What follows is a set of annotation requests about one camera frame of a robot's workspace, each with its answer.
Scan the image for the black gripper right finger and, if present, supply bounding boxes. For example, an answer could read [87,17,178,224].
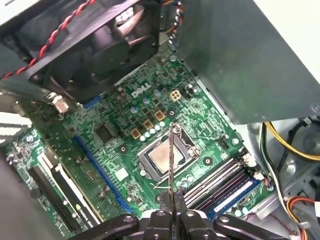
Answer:
[172,191,286,240]

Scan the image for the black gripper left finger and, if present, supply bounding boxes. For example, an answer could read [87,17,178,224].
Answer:
[93,191,173,240]

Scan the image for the RAM stick with blue label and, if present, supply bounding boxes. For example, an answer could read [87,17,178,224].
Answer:
[206,178,261,219]

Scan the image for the metal CPU socket cover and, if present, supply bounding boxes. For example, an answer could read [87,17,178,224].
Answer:
[137,122,203,184]

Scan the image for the silver CPU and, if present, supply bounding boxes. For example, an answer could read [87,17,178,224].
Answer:
[147,143,181,175]

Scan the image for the blue expansion slot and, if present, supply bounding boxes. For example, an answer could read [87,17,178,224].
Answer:
[72,134,136,216]

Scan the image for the green Dell motherboard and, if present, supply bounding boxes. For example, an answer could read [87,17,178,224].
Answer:
[0,56,278,240]

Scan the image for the black NVIDIA graphics card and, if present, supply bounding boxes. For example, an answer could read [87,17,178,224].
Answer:
[27,152,101,234]

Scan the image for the black open PC case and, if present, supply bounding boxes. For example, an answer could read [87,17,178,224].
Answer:
[0,0,320,240]

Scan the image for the grey power supply unit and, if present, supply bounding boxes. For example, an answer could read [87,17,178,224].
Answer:
[172,0,320,126]

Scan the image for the black case fan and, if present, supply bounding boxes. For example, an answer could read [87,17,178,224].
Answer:
[17,0,161,103]

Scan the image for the multicolour power wire bundle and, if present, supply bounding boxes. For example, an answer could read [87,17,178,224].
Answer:
[284,196,320,240]

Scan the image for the yellow power wire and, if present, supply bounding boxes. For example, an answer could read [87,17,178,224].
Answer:
[264,121,320,161]

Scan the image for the thin multicolour fan wires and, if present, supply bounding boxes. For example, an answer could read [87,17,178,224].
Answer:
[161,0,187,35]

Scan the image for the red black twisted wire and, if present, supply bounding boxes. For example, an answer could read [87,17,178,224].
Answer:
[0,0,97,80]

